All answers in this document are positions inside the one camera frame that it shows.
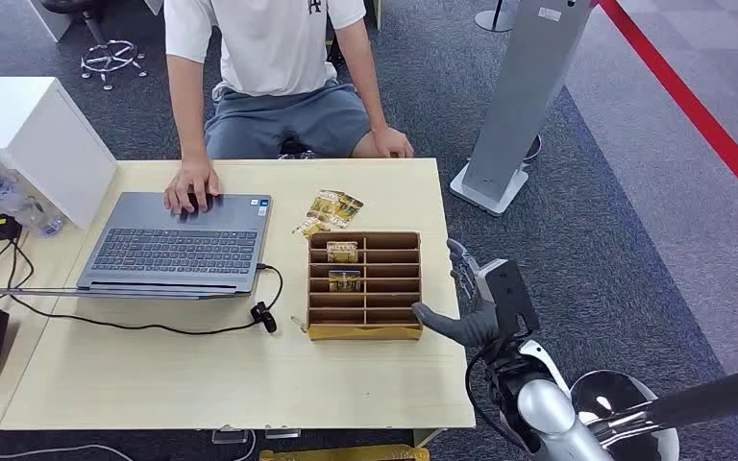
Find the person's right hand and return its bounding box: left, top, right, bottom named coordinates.
left=162, top=158, right=223, bottom=216

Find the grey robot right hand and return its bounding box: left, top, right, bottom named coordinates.
left=411, top=238, right=502, bottom=350

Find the grey open laptop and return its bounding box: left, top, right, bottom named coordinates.
left=0, top=191, right=274, bottom=302

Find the gold hotel card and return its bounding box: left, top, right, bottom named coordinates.
left=325, top=240, right=359, bottom=264

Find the person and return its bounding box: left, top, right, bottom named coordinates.
left=162, top=0, right=415, bottom=216

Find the black laptop cable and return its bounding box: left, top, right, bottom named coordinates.
left=9, top=262, right=285, bottom=336

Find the cardboard card organizer box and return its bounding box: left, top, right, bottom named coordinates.
left=306, top=230, right=424, bottom=342

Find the gold card with blue picture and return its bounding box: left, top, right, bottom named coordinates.
left=328, top=269, right=363, bottom=294

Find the clear plastic water bottle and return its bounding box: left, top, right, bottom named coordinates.
left=0, top=169, right=65, bottom=239

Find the black stool with chrome base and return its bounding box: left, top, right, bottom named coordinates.
left=40, top=0, right=149, bottom=92

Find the yellow cardboard piece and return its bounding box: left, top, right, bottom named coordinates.
left=258, top=445, right=431, bottom=461

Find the white cabinet box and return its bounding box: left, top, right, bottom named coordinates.
left=0, top=77, right=119, bottom=231

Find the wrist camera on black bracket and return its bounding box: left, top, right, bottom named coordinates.
left=474, top=257, right=541, bottom=340

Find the round metal stanchion base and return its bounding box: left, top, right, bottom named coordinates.
left=474, top=0, right=521, bottom=34

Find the grey kiosk stand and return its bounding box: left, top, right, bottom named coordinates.
left=449, top=0, right=597, bottom=218

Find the white cable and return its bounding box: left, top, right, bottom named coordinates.
left=0, top=442, right=135, bottom=461

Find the person's left hand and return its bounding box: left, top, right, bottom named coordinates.
left=371, top=125, right=415, bottom=159

